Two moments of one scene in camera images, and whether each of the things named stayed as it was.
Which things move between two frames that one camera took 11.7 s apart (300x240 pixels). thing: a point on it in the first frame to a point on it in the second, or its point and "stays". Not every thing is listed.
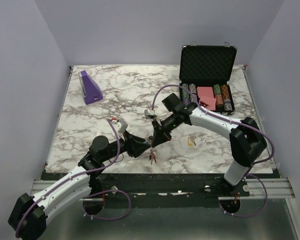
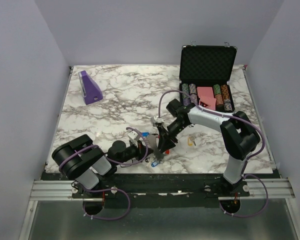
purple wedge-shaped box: x=91 y=91 stays
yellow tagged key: x=190 y=140 stays
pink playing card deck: x=205 y=95 stays
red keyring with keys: x=152 y=156 to x=153 y=145
